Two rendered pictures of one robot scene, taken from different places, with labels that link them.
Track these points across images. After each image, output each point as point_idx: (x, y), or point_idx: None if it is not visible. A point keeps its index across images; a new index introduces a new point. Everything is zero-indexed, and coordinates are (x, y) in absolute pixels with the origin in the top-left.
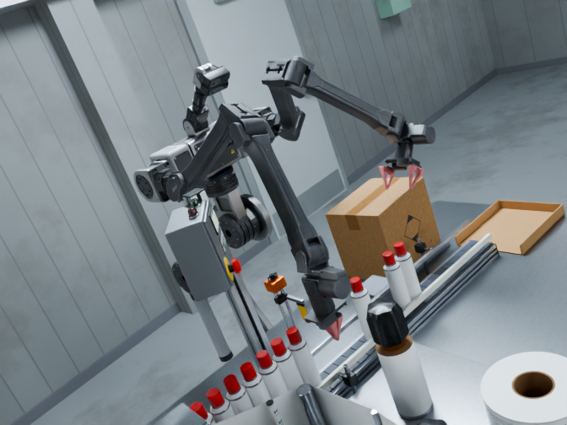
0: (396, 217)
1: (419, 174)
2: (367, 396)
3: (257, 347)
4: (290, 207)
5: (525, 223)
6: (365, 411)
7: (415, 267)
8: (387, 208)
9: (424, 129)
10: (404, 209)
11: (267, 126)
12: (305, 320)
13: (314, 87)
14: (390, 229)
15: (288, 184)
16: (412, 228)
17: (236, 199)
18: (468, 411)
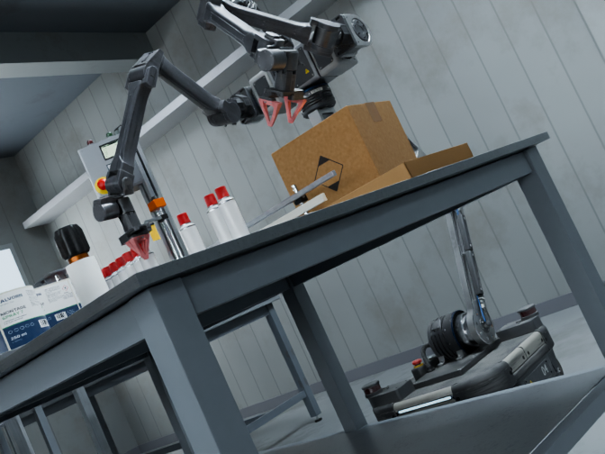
0: (298, 158)
1: (274, 108)
2: None
3: (169, 254)
4: (117, 144)
5: None
6: (36, 293)
7: (259, 218)
8: (284, 146)
9: (256, 54)
10: (312, 149)
11: (146, 72)
12: (158, 239)
13: (207, 20)
14: (290, 171)
15: (127, 124)
16: (327, 173)
17: (317, 121)
18: None
